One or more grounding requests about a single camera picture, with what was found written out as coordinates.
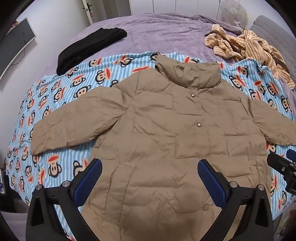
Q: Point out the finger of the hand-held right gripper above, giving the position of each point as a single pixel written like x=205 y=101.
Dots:
x=291 y=183
x=281 y=163

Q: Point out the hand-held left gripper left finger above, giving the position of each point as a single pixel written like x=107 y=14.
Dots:
x=91 y=177

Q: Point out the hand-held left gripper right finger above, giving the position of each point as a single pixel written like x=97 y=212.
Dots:
x=211 y=180

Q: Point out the tan puffer jacket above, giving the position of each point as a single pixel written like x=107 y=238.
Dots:
x=161 y=129

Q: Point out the monkey print striped blanket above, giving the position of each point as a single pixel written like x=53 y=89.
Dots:
x=57 y=92

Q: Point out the beige striped fleece garment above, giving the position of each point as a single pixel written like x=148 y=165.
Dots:
x=252 y=44

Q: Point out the black folded garment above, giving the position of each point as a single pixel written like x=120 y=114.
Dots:
x=87 y=48

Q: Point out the grey headboard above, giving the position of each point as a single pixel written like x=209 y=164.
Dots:
x=270 y=27

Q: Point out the purple bedspread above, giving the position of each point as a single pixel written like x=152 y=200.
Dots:
x=161 y=34

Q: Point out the round white plush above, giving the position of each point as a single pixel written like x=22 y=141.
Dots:
x=233 y=11

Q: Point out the white wardrobe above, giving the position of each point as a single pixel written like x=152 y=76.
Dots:
x=175 y=5

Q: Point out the wall-mounted flat screen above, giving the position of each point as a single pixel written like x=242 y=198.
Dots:
x=16 y=39

